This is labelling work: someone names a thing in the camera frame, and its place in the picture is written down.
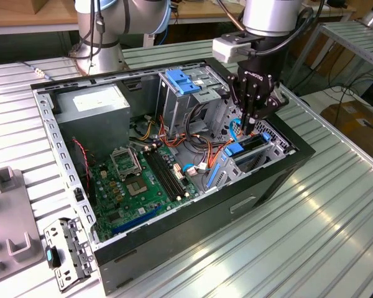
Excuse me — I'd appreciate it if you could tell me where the grey power supply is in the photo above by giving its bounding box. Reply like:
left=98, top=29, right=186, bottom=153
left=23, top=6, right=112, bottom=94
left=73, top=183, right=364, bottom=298
left=52, top=83, right=131, bottom=156

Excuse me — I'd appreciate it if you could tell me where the grey parts rack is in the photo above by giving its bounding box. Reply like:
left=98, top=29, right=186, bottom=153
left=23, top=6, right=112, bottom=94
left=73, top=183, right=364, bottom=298
left=0, top=166, right=47, bottom=288

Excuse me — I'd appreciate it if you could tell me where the green motherboard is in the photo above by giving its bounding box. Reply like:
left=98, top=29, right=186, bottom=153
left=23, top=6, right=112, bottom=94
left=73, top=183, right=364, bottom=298
left=88, top=144, right=203, bottom=243

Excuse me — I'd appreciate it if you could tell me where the metal socket cover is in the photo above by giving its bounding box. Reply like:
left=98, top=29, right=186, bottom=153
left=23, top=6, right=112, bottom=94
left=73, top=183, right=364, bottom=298
left=109, top=146, right=143, bottom=180

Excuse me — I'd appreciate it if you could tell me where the black case fan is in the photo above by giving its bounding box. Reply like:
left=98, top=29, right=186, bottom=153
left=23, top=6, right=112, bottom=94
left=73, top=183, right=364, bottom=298
left=70, top=138, right=98, bottom=206

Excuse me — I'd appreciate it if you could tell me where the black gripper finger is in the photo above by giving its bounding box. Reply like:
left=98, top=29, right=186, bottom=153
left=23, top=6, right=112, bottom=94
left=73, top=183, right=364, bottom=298
left=226, top=73, right=250, bottom=136
left=248, top=76, right=290, bottom=136

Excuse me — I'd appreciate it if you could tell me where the metal slat table white frame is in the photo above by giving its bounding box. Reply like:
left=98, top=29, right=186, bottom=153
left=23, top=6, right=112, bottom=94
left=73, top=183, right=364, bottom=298
left=285, top=20, right=373, bottom=94

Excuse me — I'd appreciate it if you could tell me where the black RAM slot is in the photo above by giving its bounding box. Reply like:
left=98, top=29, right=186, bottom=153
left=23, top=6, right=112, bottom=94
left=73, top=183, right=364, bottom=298
left=155, top=147, right=189, bottom=198
left=152, top=148, right=185, bottom=199
left=144, top=151, right=177, bottom=202
left=147, top=150, right=180, bottom=201

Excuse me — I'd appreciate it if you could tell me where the hard disk blue carrier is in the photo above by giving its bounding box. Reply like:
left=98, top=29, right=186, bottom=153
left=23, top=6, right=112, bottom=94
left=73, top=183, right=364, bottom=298
left=206, top=132, right=272, bottom=189

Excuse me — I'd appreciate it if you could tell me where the blue expansion slot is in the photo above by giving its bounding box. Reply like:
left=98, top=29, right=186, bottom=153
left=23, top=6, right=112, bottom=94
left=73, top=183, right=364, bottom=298
left=111, top=204, right=163, bottom=236

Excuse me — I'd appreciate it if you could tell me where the black PC case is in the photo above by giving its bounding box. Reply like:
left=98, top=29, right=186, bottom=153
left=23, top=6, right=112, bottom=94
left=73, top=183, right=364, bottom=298
left=30, top=56, right=316, bottom=296

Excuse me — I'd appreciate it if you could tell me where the black clip blue button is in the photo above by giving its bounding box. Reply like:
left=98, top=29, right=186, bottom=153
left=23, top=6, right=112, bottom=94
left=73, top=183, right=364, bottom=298
left=45, top=245, right=62, bottom=269

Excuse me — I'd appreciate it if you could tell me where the blue SATA wire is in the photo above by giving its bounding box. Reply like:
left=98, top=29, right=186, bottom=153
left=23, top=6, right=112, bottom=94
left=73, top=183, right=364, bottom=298
left=228, top=117, right=239, bottom=142

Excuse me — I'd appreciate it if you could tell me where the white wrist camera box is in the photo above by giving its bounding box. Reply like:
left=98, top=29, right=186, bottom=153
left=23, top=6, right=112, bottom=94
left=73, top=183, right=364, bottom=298
left=212, top=36, right=253, bottom=64

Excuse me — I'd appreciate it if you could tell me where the orange black wire bundle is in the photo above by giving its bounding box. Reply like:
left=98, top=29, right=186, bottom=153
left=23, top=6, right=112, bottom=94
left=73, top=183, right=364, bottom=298
left=129, top=104, right=234, bottom=170

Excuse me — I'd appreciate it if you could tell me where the CPU socket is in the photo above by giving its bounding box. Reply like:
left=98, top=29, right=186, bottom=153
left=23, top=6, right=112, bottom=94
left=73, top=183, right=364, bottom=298
left=124, top=175, right=150, bottom=199

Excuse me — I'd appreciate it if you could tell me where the red black fan wire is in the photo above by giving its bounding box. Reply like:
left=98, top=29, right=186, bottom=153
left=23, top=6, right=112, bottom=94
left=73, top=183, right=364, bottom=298
left=72, top=138, right=91, bottom=191

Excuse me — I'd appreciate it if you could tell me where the metal drive cage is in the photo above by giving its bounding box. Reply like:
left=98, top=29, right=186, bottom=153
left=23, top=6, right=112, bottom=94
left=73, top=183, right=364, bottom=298
left=157, top=66, right=234, bottom=137

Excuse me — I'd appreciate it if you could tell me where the thin blue wire white plug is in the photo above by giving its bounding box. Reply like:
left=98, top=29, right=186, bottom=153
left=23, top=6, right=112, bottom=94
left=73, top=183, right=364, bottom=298
left=182, top=161, right=213, bottom=178

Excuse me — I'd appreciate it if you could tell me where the large cardboard box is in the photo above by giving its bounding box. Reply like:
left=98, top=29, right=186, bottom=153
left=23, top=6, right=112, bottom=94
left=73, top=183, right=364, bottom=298
left=320, top=99, right=373, bottom=153

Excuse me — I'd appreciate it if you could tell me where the wooden desk white frame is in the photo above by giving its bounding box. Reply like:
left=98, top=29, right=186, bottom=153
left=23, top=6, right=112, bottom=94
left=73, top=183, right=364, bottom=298
left=0, top=0, right=357, bottom=61

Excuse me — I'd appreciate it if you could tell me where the metal disk bay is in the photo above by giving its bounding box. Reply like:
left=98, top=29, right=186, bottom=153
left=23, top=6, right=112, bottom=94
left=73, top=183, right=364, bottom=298
left=201, top=132, right=297, bottom=194

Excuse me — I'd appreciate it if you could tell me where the hinged metal slot bracket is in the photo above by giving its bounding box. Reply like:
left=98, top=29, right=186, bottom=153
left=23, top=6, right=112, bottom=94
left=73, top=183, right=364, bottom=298
left=43, top=217, right=96, bottom=293

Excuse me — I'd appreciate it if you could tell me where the black cable silver connector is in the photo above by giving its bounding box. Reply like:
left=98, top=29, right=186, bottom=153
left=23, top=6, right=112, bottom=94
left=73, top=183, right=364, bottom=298
left=18, top=60, right=55, bottom=82

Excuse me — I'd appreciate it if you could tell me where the blue plastic drive latch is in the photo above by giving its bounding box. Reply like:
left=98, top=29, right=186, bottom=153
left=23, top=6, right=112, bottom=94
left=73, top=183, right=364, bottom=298
left=165, top=68, right=203, bottom=96

